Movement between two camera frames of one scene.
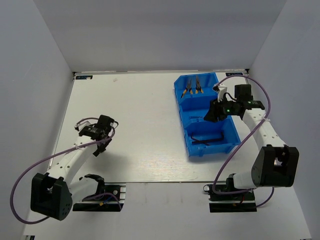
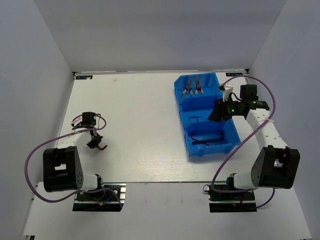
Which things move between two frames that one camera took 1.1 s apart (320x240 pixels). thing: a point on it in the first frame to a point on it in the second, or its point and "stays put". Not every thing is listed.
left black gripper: [100, 148] to [94, 144]
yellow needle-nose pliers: [188, 87] stays put
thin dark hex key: [200, 141] stays put
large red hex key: [222, 139] stays put
